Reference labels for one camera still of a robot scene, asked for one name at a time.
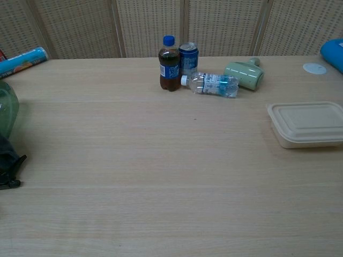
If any blue chips tube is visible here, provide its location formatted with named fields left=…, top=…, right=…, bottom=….
left=0, top=47, right=49, bottom=78

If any pale green handheld device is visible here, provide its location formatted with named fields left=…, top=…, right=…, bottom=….
left=223, top=57, right=265, bottom=92

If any beige lidded food container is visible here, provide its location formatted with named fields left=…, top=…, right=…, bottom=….
left=265, top=101, right=343, bottom=149

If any clear plastic water bottle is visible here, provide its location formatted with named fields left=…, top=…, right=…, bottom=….
left=180, top=71, right=240, bottom=99

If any black clip object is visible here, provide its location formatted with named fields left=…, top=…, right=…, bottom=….
left=0, top=133, right=28, bottom=191

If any blue drink can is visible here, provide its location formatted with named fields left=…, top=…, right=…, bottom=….
left=178, top=42, right=199, bottom=77

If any bright blue plastic object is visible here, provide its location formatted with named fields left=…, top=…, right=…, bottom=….
left=320, top=38, right=343, bottom=75

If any woven rattan folding screen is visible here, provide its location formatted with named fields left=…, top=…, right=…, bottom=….
left=0, top=0, right=343, bottom=60

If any green translucent container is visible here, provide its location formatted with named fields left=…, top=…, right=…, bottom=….
left=0, top=81, right=20, bottom=140

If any cola bottle with blue cap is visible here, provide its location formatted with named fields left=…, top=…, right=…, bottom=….
left=158, top=35, right=181, bottom=93

